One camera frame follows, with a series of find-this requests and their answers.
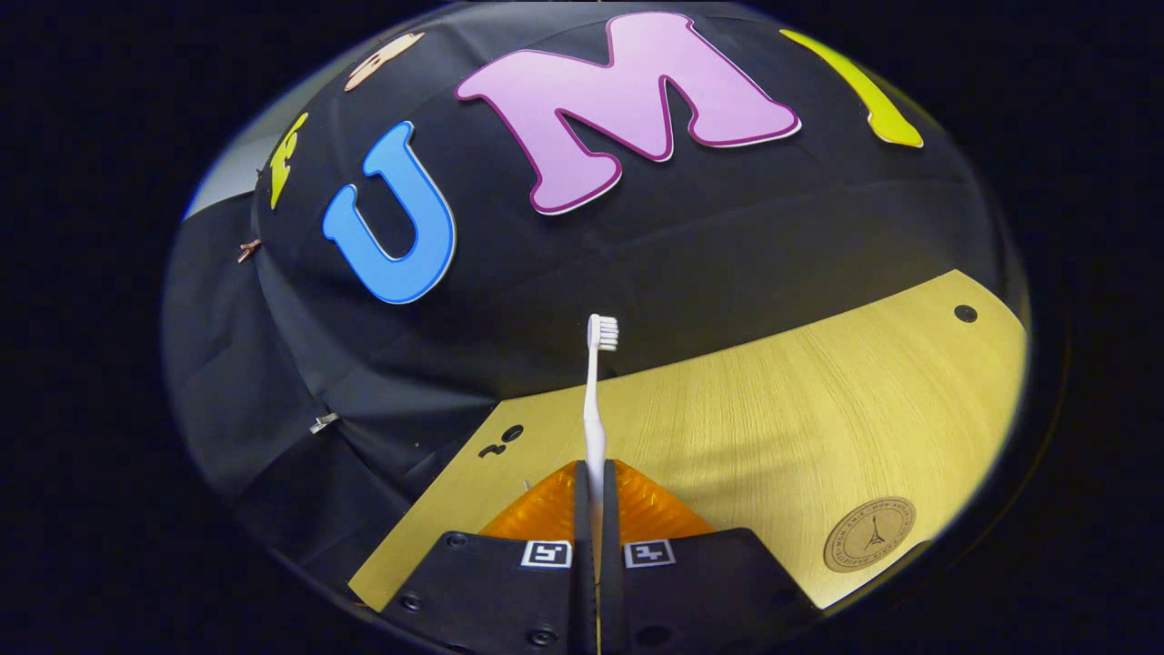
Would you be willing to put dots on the round wooden coaster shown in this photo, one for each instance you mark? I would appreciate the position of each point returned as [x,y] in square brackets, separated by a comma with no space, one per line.
[869,535]

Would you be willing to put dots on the silver metal clip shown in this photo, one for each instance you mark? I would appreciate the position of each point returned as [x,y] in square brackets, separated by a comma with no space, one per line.
[324,423]

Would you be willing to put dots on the wooden desktop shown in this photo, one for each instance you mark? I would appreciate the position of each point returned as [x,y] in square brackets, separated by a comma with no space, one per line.
[773,428]

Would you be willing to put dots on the white toothbrush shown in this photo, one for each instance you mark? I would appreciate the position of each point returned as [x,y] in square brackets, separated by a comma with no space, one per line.
[593,409]

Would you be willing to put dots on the black backdrop cloth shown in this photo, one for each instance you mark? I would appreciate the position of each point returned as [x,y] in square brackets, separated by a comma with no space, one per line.
[727,227]

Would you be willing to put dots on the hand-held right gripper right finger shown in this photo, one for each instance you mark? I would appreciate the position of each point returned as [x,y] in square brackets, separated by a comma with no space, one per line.
[700,600]

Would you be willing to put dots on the copper clip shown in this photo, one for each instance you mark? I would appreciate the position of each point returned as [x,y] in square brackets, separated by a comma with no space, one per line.
[249,250]

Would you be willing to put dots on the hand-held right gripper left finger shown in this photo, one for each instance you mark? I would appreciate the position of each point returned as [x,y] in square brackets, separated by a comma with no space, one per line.
[509,600]

